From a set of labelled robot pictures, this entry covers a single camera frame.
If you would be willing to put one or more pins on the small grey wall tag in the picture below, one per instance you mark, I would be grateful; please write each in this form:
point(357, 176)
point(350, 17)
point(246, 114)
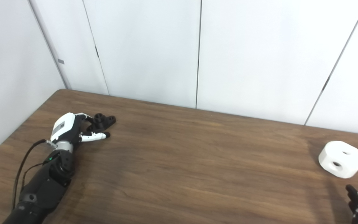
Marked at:
point(61, 61)

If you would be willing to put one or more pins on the black flanged holder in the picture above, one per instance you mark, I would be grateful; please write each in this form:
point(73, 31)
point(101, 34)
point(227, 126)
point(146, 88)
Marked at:
point(103, 122)

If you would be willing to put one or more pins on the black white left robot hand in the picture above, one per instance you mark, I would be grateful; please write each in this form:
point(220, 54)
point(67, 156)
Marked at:
point(63, 126)

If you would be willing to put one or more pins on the round white plastic piece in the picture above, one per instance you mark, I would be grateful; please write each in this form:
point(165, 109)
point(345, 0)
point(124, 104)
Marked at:
point(350, 163)

